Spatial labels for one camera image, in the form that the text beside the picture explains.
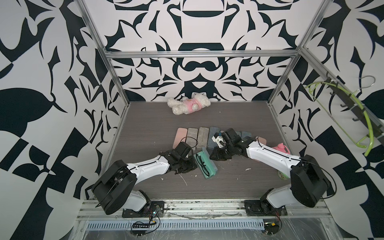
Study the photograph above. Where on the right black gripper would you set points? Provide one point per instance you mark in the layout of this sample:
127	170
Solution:
216	155

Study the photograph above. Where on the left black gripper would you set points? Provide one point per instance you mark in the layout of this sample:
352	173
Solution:
184	163

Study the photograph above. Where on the grey case black sunglasses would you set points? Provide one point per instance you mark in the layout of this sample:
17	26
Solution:
245	134

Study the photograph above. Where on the teal case black sunglasses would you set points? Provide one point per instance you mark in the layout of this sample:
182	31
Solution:
192	137

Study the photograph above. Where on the grey teal case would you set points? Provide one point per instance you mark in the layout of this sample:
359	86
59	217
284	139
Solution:
205	164

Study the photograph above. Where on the pink case red glasses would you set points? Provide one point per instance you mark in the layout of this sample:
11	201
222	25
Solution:
180	136

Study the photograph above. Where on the grey case white glasses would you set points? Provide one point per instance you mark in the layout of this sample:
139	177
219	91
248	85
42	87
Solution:
211	144

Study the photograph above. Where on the pink case purple glasses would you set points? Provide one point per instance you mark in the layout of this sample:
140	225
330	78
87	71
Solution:
262	140

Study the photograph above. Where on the teal case yellow glasses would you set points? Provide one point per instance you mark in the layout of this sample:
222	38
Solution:
203	135

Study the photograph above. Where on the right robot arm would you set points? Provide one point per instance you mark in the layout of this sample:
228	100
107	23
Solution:
308	180

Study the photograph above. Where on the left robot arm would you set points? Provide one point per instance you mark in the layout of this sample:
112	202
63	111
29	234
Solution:
114	190

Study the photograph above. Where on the pink alarm clock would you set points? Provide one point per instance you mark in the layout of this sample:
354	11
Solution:
282	148

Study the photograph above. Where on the white pink plush toy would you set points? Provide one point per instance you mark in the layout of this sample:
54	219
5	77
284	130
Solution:
188	106

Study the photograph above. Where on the green round tin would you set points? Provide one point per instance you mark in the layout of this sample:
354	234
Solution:
282	176

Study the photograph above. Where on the small black electronics box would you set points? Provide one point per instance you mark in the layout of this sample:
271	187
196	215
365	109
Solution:
271	229

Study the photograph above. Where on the green clothes hanger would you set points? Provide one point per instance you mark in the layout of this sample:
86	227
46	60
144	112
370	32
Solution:
321	93

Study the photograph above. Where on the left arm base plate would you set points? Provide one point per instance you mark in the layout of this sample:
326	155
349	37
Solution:
150	209

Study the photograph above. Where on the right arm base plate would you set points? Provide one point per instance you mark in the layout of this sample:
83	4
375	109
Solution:
262	208

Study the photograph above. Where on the black connector with cables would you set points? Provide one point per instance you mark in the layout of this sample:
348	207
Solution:
140	226

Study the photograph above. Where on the black wall hook rack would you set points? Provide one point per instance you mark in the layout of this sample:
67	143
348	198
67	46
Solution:
348	102

